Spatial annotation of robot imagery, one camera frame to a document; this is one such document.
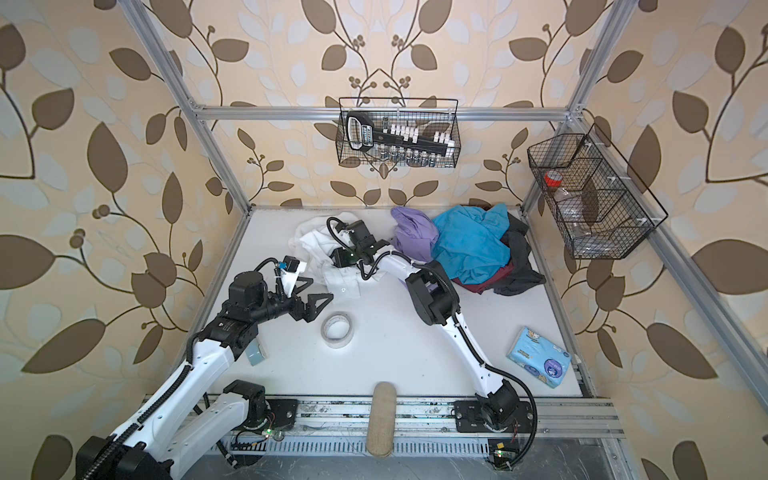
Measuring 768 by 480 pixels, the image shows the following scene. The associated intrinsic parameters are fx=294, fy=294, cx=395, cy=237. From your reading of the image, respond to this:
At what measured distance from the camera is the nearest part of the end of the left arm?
1.99 ft

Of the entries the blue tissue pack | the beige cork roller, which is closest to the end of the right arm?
the beige cork roller

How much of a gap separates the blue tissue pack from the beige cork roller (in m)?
0.35

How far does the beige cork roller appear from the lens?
0.69 metres

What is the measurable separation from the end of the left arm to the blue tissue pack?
0.55 m

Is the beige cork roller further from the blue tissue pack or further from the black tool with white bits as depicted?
the black tool with white bits

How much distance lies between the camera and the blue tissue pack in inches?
30.4

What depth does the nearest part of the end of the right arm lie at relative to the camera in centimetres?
84

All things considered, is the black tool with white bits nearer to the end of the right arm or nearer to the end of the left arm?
the end of the right arm

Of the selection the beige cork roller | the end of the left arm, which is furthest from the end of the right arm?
the beige cork roller

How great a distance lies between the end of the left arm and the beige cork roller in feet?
0.91
